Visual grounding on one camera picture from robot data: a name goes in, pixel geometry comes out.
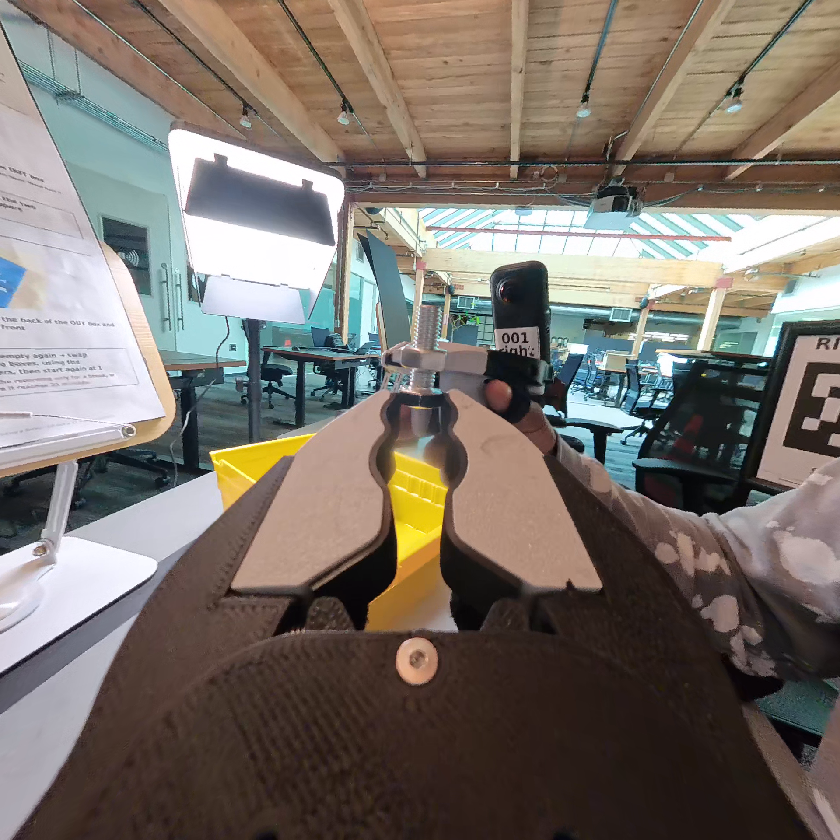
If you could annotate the wooden top office desk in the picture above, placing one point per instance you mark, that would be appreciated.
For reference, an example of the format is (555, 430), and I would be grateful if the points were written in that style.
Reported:
(210, 361)
(308, 352)

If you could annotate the wooden document stand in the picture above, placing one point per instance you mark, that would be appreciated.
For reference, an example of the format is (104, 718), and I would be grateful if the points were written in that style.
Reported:
(98, 577)

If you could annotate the person's right hand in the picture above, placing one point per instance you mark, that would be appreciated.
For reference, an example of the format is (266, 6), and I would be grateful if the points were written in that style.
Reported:
(497, 396)

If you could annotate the studio light panel with flaps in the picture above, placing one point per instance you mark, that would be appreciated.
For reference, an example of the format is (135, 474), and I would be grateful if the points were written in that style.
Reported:
(256, 262)

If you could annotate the white instruction sheet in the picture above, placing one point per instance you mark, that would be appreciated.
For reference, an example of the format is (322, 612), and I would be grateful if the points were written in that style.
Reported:
(65, 295)

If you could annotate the silver hex nut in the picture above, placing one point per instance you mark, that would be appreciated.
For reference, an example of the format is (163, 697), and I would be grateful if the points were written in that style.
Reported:
(423, 361)

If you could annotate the person's right forearm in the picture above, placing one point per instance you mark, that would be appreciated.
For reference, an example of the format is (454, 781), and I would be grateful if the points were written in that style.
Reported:
(722, 558)

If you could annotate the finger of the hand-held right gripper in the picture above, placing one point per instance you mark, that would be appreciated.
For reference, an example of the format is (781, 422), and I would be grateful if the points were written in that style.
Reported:
(403, 364)
(466, 367)

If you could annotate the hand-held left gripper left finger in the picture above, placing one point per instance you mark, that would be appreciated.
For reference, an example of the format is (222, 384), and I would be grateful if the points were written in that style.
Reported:
(315, 518)

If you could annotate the ceiling projector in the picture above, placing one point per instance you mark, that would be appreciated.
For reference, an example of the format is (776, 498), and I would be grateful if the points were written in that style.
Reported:
(613, 207)

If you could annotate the black tilted panel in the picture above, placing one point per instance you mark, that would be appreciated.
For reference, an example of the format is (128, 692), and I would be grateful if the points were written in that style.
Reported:
(387, 289)

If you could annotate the silver hex bolt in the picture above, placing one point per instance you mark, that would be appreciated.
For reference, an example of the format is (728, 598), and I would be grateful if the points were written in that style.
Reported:
(426, 328)

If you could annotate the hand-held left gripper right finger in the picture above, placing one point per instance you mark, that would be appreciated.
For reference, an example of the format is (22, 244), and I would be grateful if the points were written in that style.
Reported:
(518, 518)

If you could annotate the framed black white marker sign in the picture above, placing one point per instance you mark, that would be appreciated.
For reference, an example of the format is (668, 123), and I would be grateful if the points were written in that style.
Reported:
(814, 407)

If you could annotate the yellow plastic bin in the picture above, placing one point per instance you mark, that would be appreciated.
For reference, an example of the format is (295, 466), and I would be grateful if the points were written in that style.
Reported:
(249, 469)

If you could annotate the white track spotlight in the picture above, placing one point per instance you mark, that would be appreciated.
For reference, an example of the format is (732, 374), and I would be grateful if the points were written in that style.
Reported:
(342, 115)
(583, 108)
(733, 102)
(245, 119)

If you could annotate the black mesh office chair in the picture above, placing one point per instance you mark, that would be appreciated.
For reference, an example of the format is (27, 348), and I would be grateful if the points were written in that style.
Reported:
(682, 446)

